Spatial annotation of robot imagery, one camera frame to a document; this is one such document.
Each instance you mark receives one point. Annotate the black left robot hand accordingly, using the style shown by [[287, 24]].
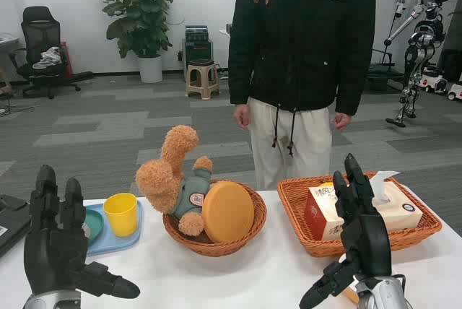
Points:
[[50, 251]]

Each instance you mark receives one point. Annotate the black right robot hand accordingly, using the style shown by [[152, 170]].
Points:
[[368, 247]]

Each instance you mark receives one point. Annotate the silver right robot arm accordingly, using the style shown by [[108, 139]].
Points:
[[386, 294]]

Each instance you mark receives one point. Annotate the beige and red tissue box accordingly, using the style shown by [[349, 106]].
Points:
[[397, 213]]

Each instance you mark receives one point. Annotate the black flat device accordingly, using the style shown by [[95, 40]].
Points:
[[12, 222]]

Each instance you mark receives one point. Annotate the light blue plastic tray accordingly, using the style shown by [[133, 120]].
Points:
[[108, 244]]

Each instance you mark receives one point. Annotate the white tissue sheet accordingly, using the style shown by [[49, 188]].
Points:
[[380, 184]]

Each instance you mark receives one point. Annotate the yellow plastic cup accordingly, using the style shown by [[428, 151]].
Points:
[[121, 215]]

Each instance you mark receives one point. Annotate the rectangular wicker basket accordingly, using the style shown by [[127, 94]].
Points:
[[294, 204]]

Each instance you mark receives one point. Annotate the orange round disc lid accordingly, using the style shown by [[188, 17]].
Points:
[[227, 211]]

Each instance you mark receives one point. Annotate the brown teddy bear plush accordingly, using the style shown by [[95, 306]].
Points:
[[173, 168]]

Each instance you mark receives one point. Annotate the round wicker basket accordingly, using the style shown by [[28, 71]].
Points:
[[216, 247]]

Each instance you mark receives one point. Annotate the white toy car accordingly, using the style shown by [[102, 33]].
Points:
[[455, 91], [435, 83]]

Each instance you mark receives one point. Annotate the red bag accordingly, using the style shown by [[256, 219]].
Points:
[[66, 60]]

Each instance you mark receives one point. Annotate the white cloth bundle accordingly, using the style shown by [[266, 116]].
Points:
[[48, 58]]

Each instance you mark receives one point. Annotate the black office chair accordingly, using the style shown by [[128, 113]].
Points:
[[41, 34]]

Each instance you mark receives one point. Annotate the person in black jacket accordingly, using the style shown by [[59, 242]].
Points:
[[299, 34]]

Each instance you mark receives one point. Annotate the silver black humanoid robot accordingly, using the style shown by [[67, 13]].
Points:
[[427, 31]]

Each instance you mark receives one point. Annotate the beige plastic stool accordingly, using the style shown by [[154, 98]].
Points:
[[202, 76]]

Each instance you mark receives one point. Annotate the green equipment stack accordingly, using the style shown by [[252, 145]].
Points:
[[196, 47]]

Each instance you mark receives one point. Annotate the potted green plant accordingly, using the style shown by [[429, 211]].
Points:
[[139, 9]]

